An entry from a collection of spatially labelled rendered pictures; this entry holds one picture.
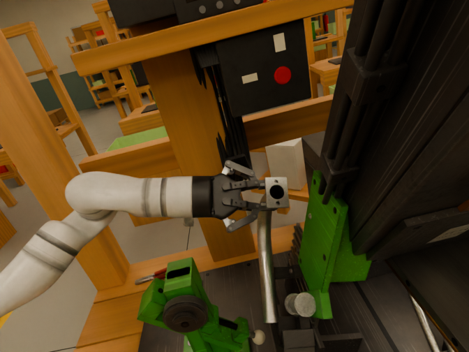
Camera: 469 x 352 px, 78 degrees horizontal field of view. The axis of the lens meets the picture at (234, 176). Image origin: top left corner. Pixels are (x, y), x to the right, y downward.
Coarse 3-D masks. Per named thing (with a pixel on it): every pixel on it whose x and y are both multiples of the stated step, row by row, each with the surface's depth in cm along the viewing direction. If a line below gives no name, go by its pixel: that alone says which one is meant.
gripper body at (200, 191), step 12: (192, 180) 50; (204, 180) 50; (216, 180) 53; (228, 180) 53; (192, 192) 49; (204, 192) 49; (216, 192) 52; (228, 192) 52; (240, 192) 52; (192, 204) 49; (204, 204) 49; (216, 204) 51; (204, 216) 51; (216, 216) 51; (228, 216) 51
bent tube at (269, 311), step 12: (276, 180) 52; (276, 192) 56; (288, 204) 51; (264, 216) 60; (264, 228) 62; (264, 240) 61; (264, 252) 61; (264, 264) 60; (264, 276) 59; (264, 288) 58; (264, 300) 58; (276, 300) 58; (264, 312) 57; (276, 312) 57
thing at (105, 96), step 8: (112, 24) 842; (96, 32) 853; (120, 32) 848; (120, 40) 861; (72, 48) 865; (128, 64) 890; (112, 72) 908; (88, 80) 914; (104, 80) 939; (112, 80) 920; (120, 80) 915; (136, 80) 918; (96, 88) 917; (104, 96) 942; (120, 96) 933; (96, 104) 941; (104, 104) 988
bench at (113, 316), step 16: (256, 240) 96; (272, 240) 95; (288, 240) 93; (176, 256) 99; (192, 256) 97; (208, 256) 95; (240, 256) 92; (256, 256) 90; (128, 272) 97; (144, 272) 95; (112, 288) 92; (128, 288) 91; (144, 288) 89; (96, 304) 88; (112, 304) 87; (128, 304) 85; (96, 320) 83; (112, 320) 82; (128, 320) 80; (80, 336) 79; (96, 336) 78; (112, 336) 77; (128, 336) 77
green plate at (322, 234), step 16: (320, 176) 48; (320, 208) 47; (336, 208) 41; (304, 224) 55; (320, 224) 47; (336, 224) 41; (304, 240) 55; (320, 240) 47; (336, 240) 43; (304, 256) 55; (320, 256) 47; (336, 256) 46; (352, 256) 46; (304, 272) 55; (320, 272) 48; (336, 272) 48; (352, 272) 48; (320, 288) 48
